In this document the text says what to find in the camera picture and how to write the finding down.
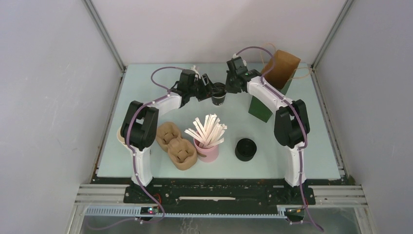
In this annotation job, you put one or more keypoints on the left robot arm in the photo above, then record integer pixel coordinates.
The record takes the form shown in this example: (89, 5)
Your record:
(138, 130)

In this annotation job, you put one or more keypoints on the black cup lid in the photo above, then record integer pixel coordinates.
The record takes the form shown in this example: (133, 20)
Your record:
(220, 87)

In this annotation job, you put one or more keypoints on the bundle of white straws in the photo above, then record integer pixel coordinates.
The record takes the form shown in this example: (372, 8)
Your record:
(210, 133)

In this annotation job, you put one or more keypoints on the brown cardboard cup carrier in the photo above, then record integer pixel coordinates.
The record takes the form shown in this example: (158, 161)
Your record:
(181, 152)

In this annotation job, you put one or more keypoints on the black paper coffee cup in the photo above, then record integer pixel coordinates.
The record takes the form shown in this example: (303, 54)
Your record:
(218, 98)

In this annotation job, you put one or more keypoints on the green paper bag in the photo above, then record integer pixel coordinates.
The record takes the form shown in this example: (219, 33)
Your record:
(281, 68)

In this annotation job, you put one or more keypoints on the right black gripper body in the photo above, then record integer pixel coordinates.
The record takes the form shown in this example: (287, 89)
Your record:
(229, 85)

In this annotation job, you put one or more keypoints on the stack of paper cups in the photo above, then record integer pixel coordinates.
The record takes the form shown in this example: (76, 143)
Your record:
(120, 138)

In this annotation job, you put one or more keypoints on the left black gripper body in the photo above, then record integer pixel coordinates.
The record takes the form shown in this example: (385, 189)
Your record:
(196, 91)

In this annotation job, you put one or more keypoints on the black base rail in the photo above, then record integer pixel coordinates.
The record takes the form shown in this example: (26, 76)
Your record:
(178, 196)

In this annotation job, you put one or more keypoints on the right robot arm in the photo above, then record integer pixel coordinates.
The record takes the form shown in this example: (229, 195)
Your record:
(291, 125)

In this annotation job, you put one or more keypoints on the stack of black lids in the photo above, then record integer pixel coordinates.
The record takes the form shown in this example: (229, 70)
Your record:
(245, 149)

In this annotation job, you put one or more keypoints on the pink straw holder cup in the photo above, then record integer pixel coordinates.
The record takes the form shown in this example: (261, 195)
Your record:
(206, 155)

